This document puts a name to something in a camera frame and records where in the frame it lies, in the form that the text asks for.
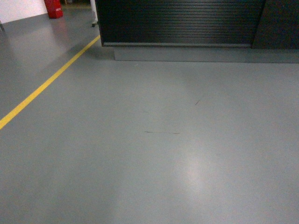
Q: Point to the black checkout counter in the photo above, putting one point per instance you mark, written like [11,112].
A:
[233,31]

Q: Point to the red fire extinguisher box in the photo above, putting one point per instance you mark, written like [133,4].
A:
[54,9]

